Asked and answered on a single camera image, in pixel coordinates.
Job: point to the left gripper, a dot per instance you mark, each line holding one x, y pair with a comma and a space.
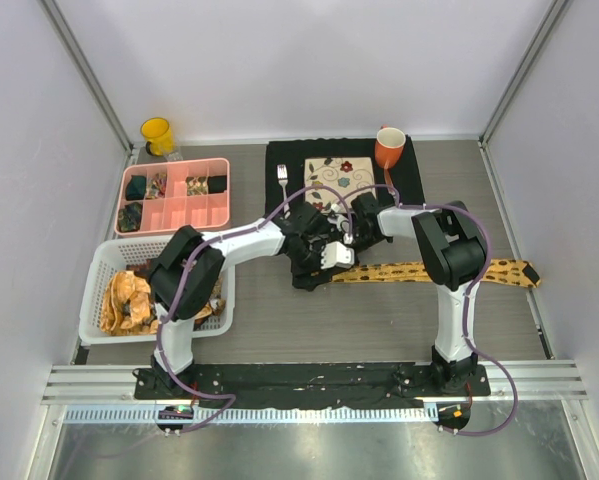
302, 278

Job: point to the yellow beetle print tie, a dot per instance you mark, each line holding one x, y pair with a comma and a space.
518, 273

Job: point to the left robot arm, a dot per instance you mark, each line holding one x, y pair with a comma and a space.
183, 276

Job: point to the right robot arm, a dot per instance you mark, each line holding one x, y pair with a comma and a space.
455, 252

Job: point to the floral square ceramic plate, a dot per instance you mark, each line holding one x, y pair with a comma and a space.
349, 176

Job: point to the orange mug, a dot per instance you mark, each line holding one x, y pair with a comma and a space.
389, 145

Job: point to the silver fork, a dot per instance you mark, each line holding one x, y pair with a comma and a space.
282, 177

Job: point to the brown white patterned tie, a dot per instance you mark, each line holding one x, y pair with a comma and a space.
215, 305

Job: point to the black cloth placemat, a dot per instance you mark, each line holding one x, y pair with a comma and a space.
405, 174

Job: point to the black rolled tie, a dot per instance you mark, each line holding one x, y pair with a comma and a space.
217, 184

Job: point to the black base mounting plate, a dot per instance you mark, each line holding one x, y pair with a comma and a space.
309, 386

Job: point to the beige patterned rolled tie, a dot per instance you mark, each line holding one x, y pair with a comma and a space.
197, 185

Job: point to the pink compartment organizer tray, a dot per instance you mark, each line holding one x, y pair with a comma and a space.
176, 209

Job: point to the clear plastic cup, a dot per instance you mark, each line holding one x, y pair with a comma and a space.
172, 153

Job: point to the colourful rolled tie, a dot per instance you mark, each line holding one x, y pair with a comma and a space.
156, 186

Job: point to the dark patterned rolled tie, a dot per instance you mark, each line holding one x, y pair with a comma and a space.
129, 218

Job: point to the orange patterned tie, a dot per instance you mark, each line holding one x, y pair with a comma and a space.
128, 306

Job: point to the dark green rolled tie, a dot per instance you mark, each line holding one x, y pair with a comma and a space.
136, 188

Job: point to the yellow mug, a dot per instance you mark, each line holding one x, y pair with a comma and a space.
158, 136

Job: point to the white perforated plastic basket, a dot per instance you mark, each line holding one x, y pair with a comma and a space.
113, 256

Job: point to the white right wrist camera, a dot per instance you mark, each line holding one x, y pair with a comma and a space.
339, 218

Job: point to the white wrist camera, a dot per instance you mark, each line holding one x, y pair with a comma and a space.
337, 255
339, 218

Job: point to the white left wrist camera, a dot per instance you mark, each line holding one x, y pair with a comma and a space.
337, 255

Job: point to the knife with patterned handle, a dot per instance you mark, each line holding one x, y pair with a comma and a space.
389, 183

